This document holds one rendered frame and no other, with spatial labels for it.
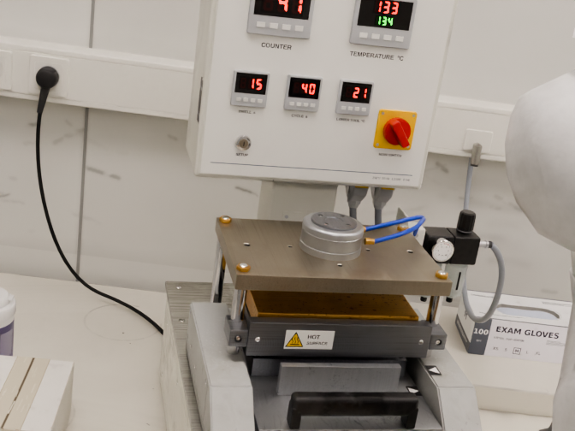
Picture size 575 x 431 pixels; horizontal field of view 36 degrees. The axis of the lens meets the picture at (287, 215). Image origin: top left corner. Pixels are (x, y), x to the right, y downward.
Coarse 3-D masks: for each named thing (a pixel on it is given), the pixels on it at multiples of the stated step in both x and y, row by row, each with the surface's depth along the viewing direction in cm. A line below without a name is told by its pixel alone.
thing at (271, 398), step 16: (288, 368) 105; (304, 368) 106; (320, 368) 106; (336, 368) 107; (352, 368) 107; (368, 368) 108; (384, 368) 108; (400, 368) 109; (256, 384) 108; (272, 384) 109; (288, 384) 106; (304, 384) 107; (320, 384) 107; (336, 384) 108; (352, 384) 108; (368, 384) 109; (384, 384) 109; (400, 384) 113; (256, 400) 105; (272, 400) 105; (288, 400) 106; (256, 416) 102; (272, 416) 102; (304, 416) 103; (320, 416) 103; (336, 416) 104; (352, 416) 104; (368, 416) 105; (384, 416) 105; (400, 416) 106; (432, 416) 107
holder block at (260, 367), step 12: (252, 360) 109; (264, 360) 109; (276, 360) 110; (288, 360) 110; (300, 360) 110; (312, 360) 111; (324, 360) 111; (336, 360) 111; (348, 360) 112; (360, 360) 112; (372, 360) 112; (384, 360) 113; (396, 360) 113; (252, 372) 110; (264, 372) 110; (276, 372) 110
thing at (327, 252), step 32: (224, 224) 117; (256, 224) 119; (288, 224) 121; (320, 224) 111; (352, 224) 113; (384, 224) 117; (416, 224) 117; (224, 256) 112; (256, 256) 109; (288, 256) 110; (320, 256) 111; (352, 256) 112; (384, 256) 115; (416, 256) 116; (256, 288) 104; (288, 288) 105; (320, 288) 106; (352, 288) 107; (384, 288) 108; (416, 288) 109; (448, 288) 110
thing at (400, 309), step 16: (256, 304) 108; (272, 304) 109; (288, 304) 109; (304, 304) 110; (320, 304) 111; (336, 304) 111; (352, 304) 112; (368, 304) 112; (384, 304) 113; (400, 304) 114; (400, 320) 111; (416, 320) 111
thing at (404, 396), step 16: (304, 400) 99; (320, 400) 100; (336, 400) 100; (352, 400) 101; (368, 400) 101; (384, 400) 101; (400, 400) 102; (416, 400) 102; (288, 416) 101; (416, 416) 103
